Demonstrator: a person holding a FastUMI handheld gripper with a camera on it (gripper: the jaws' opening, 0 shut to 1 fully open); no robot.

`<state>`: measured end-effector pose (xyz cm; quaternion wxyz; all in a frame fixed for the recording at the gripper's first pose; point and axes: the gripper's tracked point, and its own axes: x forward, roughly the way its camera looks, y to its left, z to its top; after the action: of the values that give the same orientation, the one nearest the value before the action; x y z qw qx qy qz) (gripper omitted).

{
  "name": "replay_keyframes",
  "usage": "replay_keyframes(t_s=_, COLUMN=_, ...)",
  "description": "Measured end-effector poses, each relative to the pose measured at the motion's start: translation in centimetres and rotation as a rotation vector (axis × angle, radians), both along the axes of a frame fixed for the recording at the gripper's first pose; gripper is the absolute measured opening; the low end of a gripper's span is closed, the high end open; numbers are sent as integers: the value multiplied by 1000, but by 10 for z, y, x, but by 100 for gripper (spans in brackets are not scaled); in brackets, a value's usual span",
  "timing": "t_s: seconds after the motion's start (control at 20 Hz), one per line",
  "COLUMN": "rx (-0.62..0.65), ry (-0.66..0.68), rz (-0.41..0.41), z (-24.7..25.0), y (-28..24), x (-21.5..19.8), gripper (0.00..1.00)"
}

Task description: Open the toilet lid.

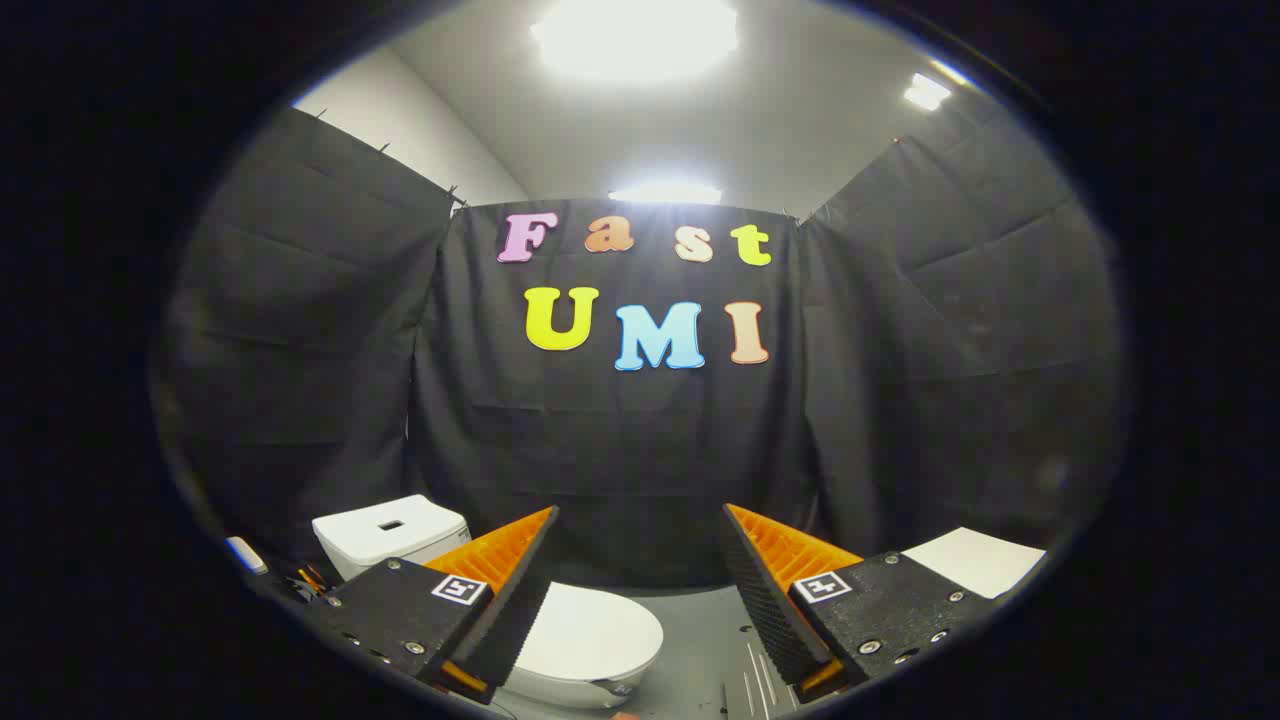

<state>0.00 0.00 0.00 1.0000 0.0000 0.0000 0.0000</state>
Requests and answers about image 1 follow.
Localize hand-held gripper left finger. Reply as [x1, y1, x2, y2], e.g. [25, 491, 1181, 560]
[298, 505, 561, 707]

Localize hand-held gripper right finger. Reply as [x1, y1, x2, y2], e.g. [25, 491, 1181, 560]
[720, 503, 1003, 707]

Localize white toilet with tank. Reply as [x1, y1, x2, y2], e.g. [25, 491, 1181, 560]
[312, 494, 665, 713]

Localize black backdrop cloth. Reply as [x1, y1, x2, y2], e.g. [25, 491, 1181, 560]
[160, 105, 1126, 591]

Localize small orange black tools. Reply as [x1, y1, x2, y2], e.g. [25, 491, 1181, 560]
[288, 564, 343, 607]

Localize grey drawer cabinet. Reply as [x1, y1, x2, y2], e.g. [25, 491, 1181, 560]
[900, 527, 1047, 600]

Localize ceiling light behind cloth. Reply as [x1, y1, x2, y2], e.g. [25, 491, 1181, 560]
[608, 182, 724, 205]

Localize small rectangular ceiling light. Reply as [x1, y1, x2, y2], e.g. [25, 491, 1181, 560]
[904, 72, 953, 112]

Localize large ceiling light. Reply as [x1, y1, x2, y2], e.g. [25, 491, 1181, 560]
[530, 0, 741, 83]

